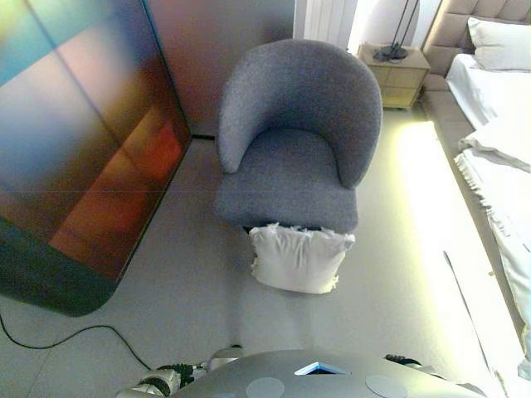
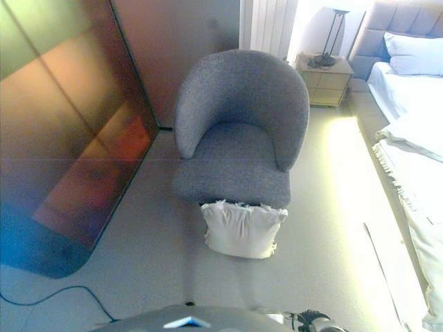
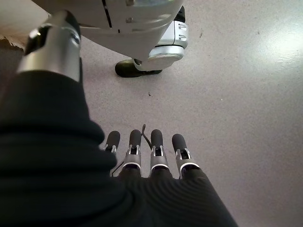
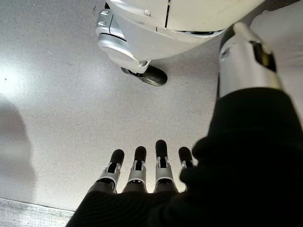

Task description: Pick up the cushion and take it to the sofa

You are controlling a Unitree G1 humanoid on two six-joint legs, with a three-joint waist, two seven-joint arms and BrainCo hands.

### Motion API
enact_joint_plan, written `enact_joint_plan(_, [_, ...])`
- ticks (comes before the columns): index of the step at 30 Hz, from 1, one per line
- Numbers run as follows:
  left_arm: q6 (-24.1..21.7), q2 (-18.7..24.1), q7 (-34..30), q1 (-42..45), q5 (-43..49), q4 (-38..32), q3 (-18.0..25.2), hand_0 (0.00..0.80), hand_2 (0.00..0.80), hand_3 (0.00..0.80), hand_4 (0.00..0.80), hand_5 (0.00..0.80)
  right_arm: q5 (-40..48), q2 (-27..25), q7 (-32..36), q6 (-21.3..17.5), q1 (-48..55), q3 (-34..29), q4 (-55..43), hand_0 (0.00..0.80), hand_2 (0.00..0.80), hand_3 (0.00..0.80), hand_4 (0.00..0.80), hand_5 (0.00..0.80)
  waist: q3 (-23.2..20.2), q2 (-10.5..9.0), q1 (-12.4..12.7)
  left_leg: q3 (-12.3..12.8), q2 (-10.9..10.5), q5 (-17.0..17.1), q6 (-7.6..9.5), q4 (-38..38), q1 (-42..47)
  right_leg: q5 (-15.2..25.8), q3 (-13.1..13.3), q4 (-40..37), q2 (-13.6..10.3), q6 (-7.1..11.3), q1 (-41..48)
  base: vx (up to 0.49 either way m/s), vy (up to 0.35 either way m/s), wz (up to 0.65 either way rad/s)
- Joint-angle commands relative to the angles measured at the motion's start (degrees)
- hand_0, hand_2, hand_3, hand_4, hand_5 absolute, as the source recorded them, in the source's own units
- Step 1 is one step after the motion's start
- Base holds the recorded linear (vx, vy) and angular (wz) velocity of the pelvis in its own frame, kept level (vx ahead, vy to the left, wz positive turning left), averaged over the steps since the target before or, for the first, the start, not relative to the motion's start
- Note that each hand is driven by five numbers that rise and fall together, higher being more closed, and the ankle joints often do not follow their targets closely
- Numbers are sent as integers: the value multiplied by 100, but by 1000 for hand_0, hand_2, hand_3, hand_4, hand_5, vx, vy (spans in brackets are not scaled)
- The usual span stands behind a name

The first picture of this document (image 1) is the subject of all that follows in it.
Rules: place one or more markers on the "iridescent glossy panel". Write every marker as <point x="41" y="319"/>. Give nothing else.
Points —
<point x="83" y="145"/>

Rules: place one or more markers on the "beige wooden nightstand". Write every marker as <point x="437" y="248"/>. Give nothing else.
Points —
<point x="398" y="83"/>

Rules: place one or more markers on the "beige tufted headboard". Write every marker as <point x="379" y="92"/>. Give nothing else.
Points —
<point x="448" y="33"/>

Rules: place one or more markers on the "white folded duvet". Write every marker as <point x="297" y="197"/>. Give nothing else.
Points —
<point x="502" y="147"/>

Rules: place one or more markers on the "grey robot torso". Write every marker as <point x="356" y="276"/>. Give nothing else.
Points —
<point x="332" y="385"/>

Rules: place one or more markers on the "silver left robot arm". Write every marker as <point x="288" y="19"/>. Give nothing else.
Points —
<point x="155" y="381"/>

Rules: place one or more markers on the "white bed pillow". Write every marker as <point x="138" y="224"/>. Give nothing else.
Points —
<point x="502" y="45"/>

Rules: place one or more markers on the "white curtain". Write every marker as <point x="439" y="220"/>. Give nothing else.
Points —
<point x="323" y="20"/>

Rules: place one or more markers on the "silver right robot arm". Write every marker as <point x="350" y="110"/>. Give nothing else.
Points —
<point x="419" y="368"/>

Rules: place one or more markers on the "white fringed blanket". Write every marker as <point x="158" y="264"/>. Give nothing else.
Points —
<point x="510" y="215"/>

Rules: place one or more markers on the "grey upholstered armchair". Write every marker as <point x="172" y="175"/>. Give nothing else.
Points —
<point x="290" y="186"/>

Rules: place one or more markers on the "white tasselled cushion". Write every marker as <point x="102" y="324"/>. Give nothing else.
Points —
<point x="296" y="261"/>

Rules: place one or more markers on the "white bed sheet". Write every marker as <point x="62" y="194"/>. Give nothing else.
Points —
<point x="489" y="95"/>

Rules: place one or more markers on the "silver left robot leg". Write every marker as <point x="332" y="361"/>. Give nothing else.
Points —
<point x="226" y="356"/>

